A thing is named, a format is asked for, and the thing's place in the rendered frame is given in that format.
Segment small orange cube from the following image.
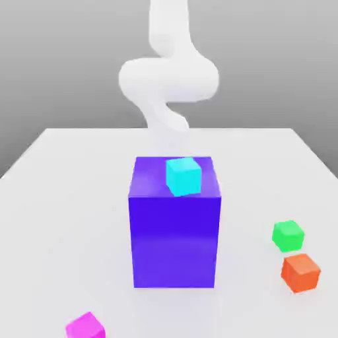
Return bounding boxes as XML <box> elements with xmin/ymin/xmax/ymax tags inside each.
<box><xmin>280</xmin><ymin>253</ymin><xmax>322</xmax><ymax>294</ymax></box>

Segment large purple box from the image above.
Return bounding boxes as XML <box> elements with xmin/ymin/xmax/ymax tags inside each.
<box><xmin>127</xmin><ymin>156</ymin><xmax>222</xmax><ymax>289</ymax></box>

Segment small magenta cube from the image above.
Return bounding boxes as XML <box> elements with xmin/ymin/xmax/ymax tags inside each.
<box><xmin>65</xmin><ymin>311</ymin><xmax>107</xmax><ymax>338</ymax></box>

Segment small cyan cube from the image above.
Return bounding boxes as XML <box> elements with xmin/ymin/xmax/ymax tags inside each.
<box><xmin>165</xmin><ymin>157</ymin><xmax>203</xmax><ymax>198</ymax></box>

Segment small green cube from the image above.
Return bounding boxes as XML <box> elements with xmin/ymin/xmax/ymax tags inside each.
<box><xmin>271</xmin><ymin>219</ymin><xmax>306</xmax><ymax>254</ymax></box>

